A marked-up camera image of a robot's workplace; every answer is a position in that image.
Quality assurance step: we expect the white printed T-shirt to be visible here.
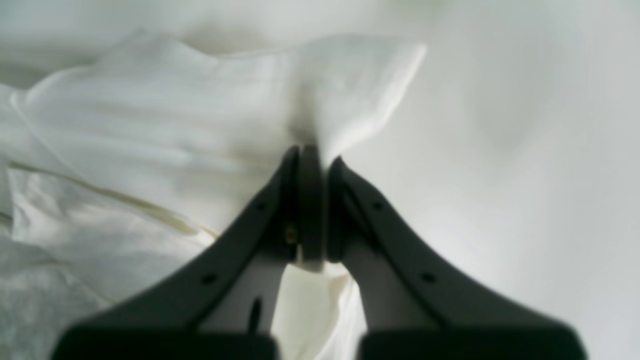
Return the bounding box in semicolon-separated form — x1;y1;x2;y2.
1;31;426;360

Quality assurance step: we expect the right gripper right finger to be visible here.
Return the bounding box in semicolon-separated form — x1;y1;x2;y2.
327;158;587;360

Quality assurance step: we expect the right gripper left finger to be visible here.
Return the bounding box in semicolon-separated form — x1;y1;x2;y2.
52;145;325;360

